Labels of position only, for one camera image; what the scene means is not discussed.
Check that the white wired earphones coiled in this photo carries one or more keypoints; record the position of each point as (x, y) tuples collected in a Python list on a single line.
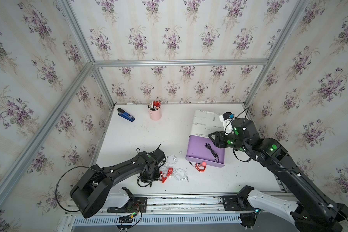
[(180, 175)]

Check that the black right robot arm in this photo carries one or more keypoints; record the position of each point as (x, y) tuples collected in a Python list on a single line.
[(313, 211)]

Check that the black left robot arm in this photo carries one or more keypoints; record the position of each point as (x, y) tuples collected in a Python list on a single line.
[(91, 191)]

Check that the red scissors in cup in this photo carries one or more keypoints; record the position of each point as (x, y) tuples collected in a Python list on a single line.
[(155, 105)]

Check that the purple top drawer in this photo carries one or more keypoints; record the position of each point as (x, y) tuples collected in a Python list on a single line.
[(197, 152)]

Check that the white drawer cabinet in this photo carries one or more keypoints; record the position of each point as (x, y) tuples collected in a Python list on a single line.
[(205, 123)]

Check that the black wired earphones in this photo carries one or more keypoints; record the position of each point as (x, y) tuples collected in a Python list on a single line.
[(213, 152), (144, 181)]

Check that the red wired earphones coiled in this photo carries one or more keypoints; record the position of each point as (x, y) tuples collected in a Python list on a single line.
[(200, 167)]

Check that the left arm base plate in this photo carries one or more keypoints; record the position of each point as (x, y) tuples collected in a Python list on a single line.
[(133, 205)]

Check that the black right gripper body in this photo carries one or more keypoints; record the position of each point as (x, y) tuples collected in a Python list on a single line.
[(224, 140)]

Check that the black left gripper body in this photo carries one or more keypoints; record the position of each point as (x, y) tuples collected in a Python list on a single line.
[(154, 175)]

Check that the aluminium front rail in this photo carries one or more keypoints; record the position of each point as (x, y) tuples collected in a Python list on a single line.
[(184, 203)]

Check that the pink pen cup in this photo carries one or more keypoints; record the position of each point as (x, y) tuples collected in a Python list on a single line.
[(155, 115)]

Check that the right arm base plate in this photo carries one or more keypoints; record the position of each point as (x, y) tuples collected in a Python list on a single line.
[(236, 203)]

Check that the blue stapler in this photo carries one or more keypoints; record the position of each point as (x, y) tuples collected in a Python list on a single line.
[(125, 115)]

